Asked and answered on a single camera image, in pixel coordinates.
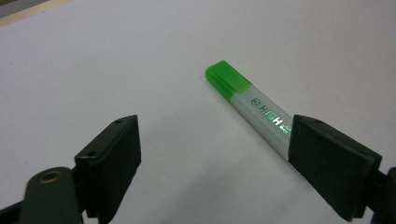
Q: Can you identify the green capped highlighter pen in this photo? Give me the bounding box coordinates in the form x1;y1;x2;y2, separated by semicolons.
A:
204;60;294;162

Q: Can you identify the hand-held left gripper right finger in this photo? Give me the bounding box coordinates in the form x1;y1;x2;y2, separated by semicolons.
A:
288;114;383;223

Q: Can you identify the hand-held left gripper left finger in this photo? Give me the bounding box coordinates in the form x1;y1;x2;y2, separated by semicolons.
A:
74;114;142;224

